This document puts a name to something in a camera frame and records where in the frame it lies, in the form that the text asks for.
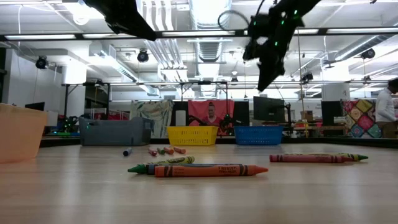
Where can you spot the black overhead rig beam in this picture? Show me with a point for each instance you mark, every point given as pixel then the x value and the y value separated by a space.
pixel 322 31

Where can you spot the black aluminium table frame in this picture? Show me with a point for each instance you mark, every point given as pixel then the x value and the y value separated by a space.
pixel 342 140

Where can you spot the blue plastic basket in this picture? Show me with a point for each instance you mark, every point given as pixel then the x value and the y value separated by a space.
pixel 258 135

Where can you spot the yellow plastic basket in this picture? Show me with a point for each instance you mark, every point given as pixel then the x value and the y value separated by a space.
pixel 192 136

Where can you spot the floral painted backdrop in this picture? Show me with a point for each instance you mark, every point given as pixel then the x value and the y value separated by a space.
pixel 152 116

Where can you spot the white pillar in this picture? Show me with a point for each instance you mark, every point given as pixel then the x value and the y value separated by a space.
pixel 74 93
pixel 335 91

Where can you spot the grey plastic bin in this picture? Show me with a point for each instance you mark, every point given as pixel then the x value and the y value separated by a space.
pixel 115 132

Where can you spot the orange translucent bin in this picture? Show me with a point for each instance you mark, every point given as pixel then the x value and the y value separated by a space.
pixel 18 133

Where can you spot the white box device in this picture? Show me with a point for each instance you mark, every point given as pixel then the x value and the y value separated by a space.
pixel 180 117

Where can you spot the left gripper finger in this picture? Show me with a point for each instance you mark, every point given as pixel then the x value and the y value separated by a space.
pixel 143 31

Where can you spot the black ceiling spotlight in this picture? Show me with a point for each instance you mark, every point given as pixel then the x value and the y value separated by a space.
pixel 143 56
pixel 368 53
pixel 308 76
pixel 42 62

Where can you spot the white rectangular air duct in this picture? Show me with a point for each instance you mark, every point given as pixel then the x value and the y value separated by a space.
pixel 115 62

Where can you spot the colourful patchwork quilt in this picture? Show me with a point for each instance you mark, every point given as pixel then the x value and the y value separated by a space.
pixel 360 118

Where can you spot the black panel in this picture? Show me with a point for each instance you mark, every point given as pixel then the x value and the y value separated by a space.
pixel 173 107

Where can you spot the large silver ventilation duct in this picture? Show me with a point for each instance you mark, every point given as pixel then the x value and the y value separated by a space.
pixel 210 12

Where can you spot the slanted silver duct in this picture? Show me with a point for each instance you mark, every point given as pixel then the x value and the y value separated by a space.
pixel 357 46

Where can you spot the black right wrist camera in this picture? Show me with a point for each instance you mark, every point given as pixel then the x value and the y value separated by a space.
pixel 259 26

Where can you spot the red backdrop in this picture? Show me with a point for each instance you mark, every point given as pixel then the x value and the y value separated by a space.
pixel 199 107

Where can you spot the white ceiling pipes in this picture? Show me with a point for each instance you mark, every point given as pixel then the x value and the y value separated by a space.
pixel 168 49

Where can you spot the cardboard box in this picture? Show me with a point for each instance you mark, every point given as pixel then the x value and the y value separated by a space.
pixel 308 115

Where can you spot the white LED light strip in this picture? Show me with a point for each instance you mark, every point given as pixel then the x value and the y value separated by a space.
pixel 362 30
pixel 306 31
pixel 199 33
pixel 96 35
pixel 40 36

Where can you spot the orange crayon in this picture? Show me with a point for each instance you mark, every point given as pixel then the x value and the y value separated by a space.
pixel 208 170
pixel 168 150

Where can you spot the black backdrop stand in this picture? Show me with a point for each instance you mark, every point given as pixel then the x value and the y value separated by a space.
pixel 140 84

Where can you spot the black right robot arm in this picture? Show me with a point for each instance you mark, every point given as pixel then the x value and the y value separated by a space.
pixel 306 6

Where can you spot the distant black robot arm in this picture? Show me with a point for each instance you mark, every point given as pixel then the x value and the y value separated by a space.
pixel 196 119
pixel 70 123
pixel 227 120

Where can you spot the blue crayon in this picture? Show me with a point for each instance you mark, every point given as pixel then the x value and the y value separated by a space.
pixel 150 169
pixel 127 152

